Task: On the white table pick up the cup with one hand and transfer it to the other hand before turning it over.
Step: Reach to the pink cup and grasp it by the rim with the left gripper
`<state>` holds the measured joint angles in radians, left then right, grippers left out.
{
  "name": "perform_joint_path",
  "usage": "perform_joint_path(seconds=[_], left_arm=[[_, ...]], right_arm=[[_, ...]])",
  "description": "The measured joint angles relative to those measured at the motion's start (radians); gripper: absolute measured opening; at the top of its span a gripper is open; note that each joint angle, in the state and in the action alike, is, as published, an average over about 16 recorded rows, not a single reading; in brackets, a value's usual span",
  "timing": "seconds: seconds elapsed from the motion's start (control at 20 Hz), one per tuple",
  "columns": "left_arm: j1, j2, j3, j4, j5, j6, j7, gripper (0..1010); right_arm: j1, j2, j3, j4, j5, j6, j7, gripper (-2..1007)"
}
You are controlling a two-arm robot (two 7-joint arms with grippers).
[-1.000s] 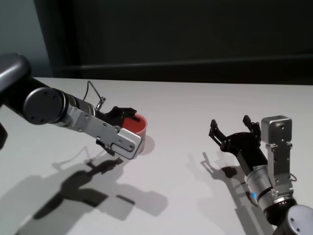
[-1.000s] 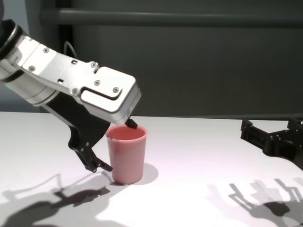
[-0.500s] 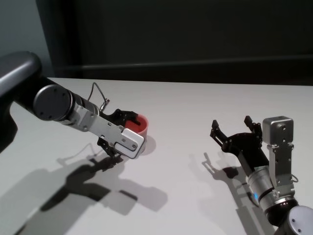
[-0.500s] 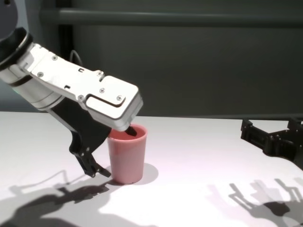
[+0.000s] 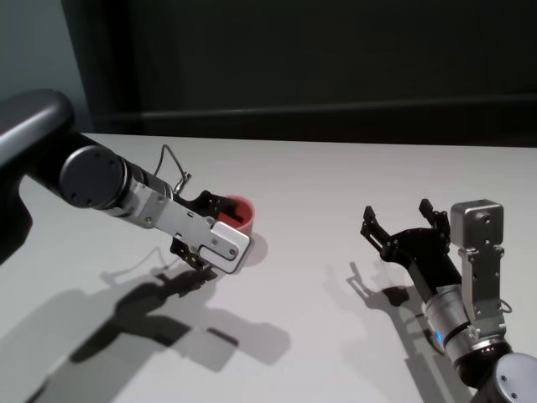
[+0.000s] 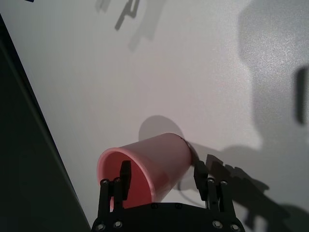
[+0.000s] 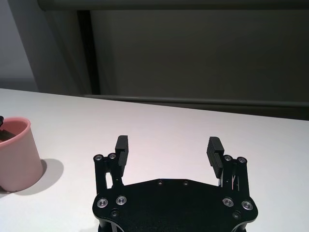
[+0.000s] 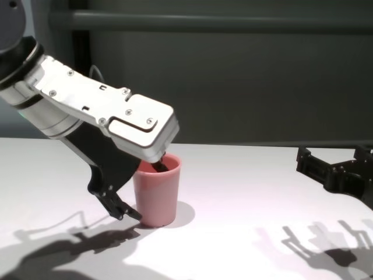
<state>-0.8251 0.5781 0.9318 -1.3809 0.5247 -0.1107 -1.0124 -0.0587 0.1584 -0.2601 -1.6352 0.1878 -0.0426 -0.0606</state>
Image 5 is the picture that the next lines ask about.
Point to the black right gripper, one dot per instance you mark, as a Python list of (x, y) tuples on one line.
[(423, 252)]

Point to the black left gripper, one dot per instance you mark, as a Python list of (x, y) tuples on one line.
[(195, 201)]

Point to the pink plastic cup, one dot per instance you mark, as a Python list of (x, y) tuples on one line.
[(247, 212)]

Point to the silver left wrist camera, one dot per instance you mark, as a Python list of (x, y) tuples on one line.
[(222, 247)]

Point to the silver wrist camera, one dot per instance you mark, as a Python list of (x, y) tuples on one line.
[(222, 247), (478, 226)]

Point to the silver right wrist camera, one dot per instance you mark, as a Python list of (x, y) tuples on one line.
[(478, 226)]

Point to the thin grey frame rail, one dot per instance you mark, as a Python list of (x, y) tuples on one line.
[(335, 116)]

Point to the dark frame post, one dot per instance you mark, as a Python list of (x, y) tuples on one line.
[(105, 63)]

